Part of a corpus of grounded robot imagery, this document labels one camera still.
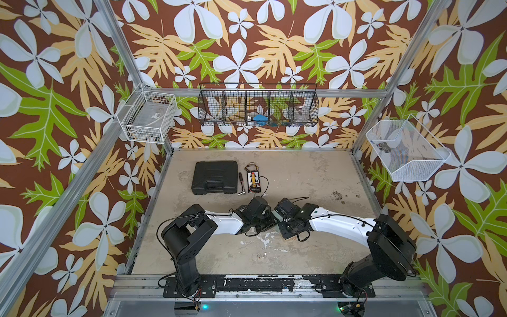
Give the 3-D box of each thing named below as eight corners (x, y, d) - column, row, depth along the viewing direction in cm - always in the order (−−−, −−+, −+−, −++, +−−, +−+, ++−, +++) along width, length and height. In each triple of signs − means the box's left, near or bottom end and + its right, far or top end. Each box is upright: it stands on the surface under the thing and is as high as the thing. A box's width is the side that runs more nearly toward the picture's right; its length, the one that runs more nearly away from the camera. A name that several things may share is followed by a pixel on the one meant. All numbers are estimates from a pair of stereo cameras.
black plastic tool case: (193, 195, 102) (190, 189, 97) (199, 166, 115) (197, 159, 110) (237, 195, 102) (236, 189, 97) (239, 166, 115) (238, 159, 110)
